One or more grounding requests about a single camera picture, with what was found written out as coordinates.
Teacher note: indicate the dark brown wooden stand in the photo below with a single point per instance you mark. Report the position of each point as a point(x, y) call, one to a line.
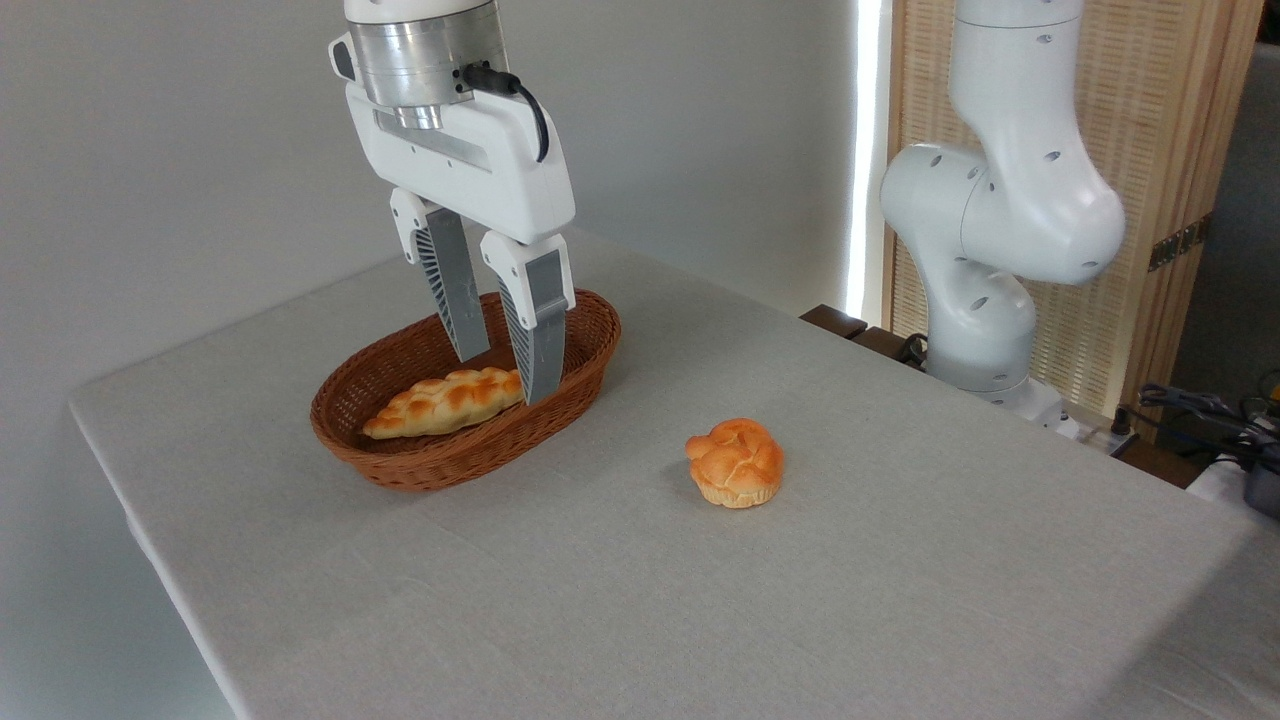
point(835, 320)

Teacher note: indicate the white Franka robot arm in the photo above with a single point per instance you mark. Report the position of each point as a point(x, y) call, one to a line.
point(1010, 200)

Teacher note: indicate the dark metal screen hinge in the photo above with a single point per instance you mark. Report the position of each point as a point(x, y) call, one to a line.
point(1180, 243)

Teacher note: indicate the long braided bread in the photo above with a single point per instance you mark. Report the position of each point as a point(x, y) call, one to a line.
point(440, 402)

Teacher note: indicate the brown wicker oval basket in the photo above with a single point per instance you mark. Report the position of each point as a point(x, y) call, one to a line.
point(440, 462)

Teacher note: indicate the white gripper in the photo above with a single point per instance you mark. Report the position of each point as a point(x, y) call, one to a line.
point(480, 170)

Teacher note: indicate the wooden bamboo folding screen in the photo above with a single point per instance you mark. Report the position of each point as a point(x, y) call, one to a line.
point(1170, 120)

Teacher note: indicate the grey tablecloth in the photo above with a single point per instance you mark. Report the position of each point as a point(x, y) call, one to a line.
point(800, 600)

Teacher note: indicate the white power strip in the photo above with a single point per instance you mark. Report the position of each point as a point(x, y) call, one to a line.
point(1105, 438)

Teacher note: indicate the round knotted bread roll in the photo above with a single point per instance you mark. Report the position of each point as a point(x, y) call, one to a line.
point(735, 462)

